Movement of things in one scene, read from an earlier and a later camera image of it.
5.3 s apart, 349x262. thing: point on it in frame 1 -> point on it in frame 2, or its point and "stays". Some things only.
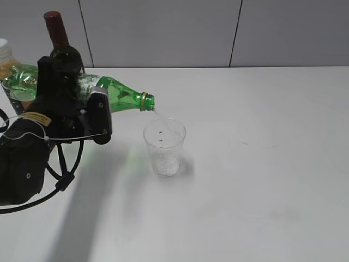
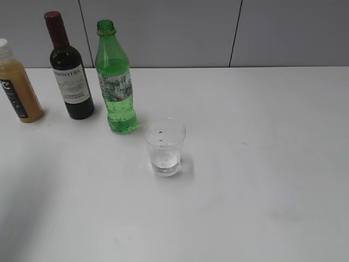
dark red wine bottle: (66, 59) stays
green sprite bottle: (20, 83) -> (114, 80)
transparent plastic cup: (165, 137) stays
